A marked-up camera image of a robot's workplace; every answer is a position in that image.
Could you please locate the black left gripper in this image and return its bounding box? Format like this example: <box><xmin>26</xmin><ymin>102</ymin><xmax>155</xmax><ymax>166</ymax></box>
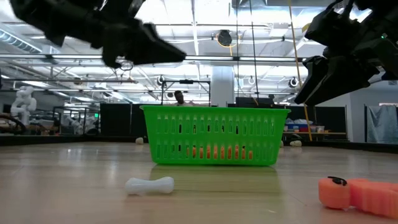
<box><xmin>9</xmin><ymin>0</ymin><xmax>187</xmax><ymax>68</ymax></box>

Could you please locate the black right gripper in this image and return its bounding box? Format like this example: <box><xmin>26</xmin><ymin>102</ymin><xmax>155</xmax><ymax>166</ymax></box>
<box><xmin>294</xmin><ymin>7</ymin><xmax>398</xmax><ymax>106</ymax></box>

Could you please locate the wooden shelf board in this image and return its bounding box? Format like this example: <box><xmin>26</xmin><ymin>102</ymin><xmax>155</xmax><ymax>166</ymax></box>
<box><xmin>283</xmin><ymin>131</ymin><xmax>347</xmax><ymax>136</ymax></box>

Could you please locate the person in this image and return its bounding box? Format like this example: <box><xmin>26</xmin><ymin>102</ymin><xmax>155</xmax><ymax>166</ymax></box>
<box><xmin>172</xmin><ymin>90</ymin><xmax>193</xmax><ymax>108</ymax></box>

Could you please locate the grey hanging cloth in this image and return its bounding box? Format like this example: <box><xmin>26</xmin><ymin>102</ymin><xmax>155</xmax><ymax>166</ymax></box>
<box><xmin>366</xmin><ymin>105</ymin><xmax>398</xmax><ymax>144</ymax></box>

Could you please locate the black background monitor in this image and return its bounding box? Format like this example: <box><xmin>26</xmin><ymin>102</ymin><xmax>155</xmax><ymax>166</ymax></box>
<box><xmin>235</xmin><ymin>96</ymin><xmax>275</xmax><ymax>108</ymax></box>

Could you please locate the white building column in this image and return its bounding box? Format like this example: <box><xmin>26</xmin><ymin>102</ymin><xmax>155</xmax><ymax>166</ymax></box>
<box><xmin>210</xmin><ymin>65</ymin><xmax>236</xmax><ymax>108</ymax></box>

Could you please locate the green plastic basket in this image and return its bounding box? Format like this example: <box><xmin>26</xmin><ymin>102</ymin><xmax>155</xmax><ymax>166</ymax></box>
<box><xmin>139</xmin><ymin>105</ymin><xmax>292</xmax><ymax>166</ymax></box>

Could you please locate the white plastic bone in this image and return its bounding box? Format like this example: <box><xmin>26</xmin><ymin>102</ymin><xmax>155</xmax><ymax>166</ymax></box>
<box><xmin>124</xmin><ymin>176</ymin><xmax>175</xmax><ymax>197</ymax></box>

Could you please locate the black metal stand frame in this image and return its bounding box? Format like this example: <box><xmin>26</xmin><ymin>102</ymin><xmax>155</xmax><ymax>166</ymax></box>
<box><xmin>160</xmin><ymin>79</ymin><xmax>211</xmax><ymax>106</ymax></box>

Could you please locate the yellow hanging cable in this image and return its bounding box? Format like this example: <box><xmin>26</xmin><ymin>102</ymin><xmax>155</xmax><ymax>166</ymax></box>
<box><xmin>287</xmin><ymin>0</ymin><xmax>313</xmax><ymax>142</ymax></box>

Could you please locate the thin black hanging cable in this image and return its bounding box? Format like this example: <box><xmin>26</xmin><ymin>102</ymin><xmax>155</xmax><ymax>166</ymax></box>
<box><xmin>235</xmin><ymin>0</ymin><xmax>240</xmax><ymax>106</ymax></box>

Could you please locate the grey ventilation duct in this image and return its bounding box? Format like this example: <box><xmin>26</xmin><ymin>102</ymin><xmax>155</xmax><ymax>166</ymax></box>
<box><xmin>0</xmin><ymin>29</ymin><xmax>43</xmax><ymax>54</ymax></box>

